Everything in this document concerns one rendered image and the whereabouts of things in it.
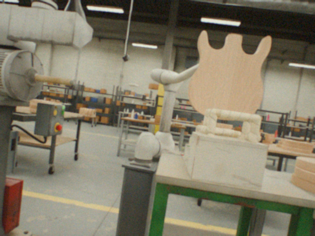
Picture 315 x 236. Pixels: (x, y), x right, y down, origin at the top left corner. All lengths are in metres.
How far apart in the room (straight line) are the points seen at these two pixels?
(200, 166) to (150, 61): 11.75
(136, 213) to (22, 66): 1.31
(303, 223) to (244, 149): 0.35
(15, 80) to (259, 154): 1.10
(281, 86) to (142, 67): 7.94
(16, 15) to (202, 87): 0.87
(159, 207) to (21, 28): 0.94
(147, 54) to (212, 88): 11.59
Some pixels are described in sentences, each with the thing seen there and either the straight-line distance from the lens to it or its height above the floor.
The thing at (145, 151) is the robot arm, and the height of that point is 0.83.
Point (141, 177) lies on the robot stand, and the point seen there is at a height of 0.62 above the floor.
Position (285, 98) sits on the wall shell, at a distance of 13.58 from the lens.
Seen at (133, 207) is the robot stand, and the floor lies 0.37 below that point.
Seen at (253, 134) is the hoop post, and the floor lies 1.13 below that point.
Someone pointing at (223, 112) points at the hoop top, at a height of 1.20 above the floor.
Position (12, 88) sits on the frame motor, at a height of 1.18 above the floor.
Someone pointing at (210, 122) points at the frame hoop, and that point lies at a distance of 0.80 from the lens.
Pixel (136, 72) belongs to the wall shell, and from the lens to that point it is 12.40.
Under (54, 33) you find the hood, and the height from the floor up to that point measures 1.43.
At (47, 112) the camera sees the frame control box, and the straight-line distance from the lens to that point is 1.39.
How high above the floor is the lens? 1.17
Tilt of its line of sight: 3 degrees down
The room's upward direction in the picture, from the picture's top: 8 degrees clockwise
